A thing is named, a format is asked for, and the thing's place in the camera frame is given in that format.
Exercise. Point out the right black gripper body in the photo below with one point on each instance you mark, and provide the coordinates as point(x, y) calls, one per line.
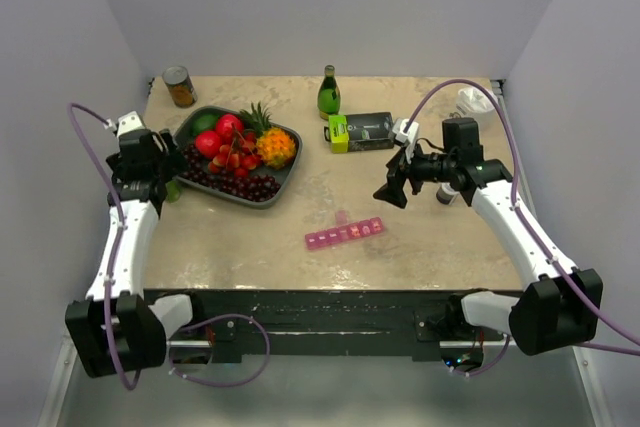
point(430, 167)

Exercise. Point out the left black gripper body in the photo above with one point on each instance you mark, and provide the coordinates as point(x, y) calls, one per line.
point(117, 162)

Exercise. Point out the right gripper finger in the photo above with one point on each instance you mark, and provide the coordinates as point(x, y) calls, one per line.
point(392, 192)
point(396, 167)

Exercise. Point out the green lidded pill bottle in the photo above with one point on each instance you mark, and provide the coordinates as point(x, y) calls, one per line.
point(173, 191)

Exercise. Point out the pink weekly pill organizer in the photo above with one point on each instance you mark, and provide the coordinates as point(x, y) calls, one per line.
point(343, 231)

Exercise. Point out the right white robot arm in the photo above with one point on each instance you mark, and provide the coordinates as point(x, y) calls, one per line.
point(554, 309)

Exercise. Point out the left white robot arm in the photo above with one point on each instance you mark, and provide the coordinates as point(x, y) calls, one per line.
point(113, 328)

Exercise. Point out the red apple lower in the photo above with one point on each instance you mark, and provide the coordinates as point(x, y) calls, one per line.
point(208, 143)

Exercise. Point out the red apple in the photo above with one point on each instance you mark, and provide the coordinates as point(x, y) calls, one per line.
point(228, 126)
point(208, 143)

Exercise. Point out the green lime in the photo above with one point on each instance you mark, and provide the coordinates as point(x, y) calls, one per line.
point(204, 123)

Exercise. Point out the dark grey fruit tray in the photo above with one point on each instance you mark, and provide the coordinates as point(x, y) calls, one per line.
point(184, 137)

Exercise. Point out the black and green box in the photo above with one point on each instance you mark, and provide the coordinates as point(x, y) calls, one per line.
point(359, 132)

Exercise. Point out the red apple upper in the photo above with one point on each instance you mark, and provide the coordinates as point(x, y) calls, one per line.
point(228, 126)

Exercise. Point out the white toilet paper roll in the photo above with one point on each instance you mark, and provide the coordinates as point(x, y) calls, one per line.
point(472, 103)

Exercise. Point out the tin food can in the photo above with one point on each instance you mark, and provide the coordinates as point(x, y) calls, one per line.
point(179, 85)

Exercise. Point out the small pineapple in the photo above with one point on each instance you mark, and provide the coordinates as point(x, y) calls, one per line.
point(257, 118)

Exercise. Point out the green glass bottle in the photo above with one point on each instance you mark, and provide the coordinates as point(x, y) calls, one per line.
point(329, 97)

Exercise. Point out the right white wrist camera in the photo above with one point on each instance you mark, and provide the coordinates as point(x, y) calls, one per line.
point(405, 134)

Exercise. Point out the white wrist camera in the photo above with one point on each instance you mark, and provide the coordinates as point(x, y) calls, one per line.
point(127, 123)
point(405, 134)

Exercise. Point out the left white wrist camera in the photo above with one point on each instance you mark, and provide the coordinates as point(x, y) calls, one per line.
point(127, 123)

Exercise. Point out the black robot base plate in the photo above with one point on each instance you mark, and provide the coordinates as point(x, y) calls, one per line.
point(421, 325)

